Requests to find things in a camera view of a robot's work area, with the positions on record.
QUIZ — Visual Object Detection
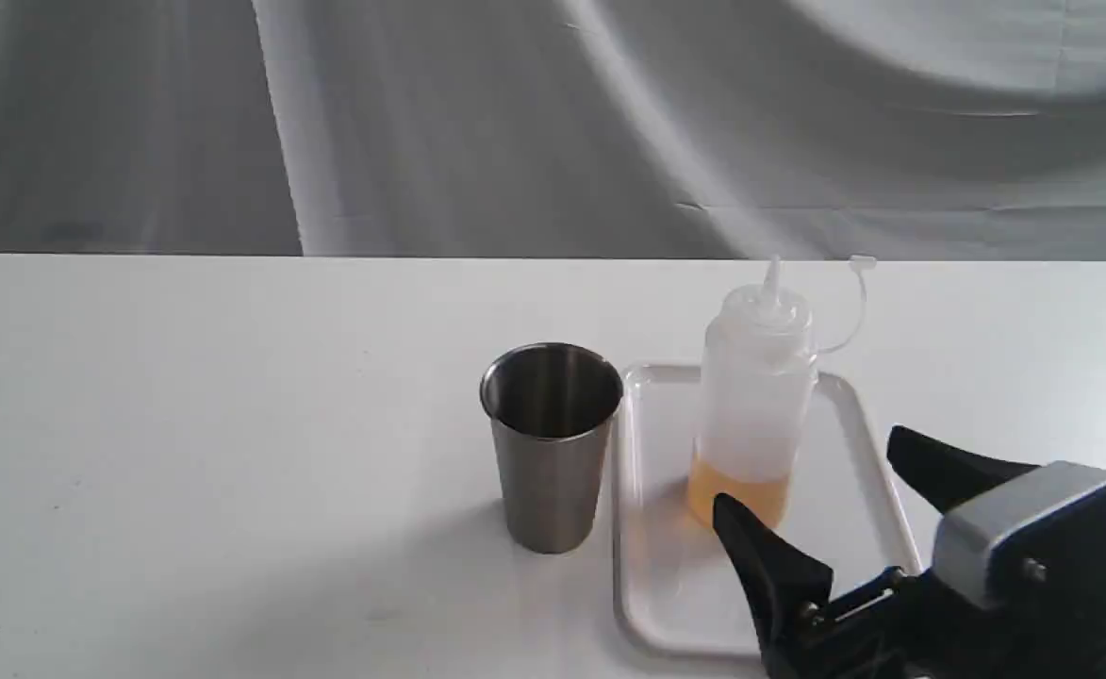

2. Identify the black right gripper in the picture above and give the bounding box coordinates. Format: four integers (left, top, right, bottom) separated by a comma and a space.
712, 425, 1106, 678

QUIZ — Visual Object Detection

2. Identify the translucent squeeze bottle amber liquid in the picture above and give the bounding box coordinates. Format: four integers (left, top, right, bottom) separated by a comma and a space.
685, 255, 879, 527

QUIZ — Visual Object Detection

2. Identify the stainless steel cup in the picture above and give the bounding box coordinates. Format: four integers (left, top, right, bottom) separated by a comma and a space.
478, 342, 624, 555

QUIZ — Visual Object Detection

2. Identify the white plastic tray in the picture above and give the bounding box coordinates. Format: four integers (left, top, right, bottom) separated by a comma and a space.
611, 364, 924, 661

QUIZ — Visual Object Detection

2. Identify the grey fabric backdrop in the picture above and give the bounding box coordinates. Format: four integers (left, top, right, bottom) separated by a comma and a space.
0, 1, 1106, 259

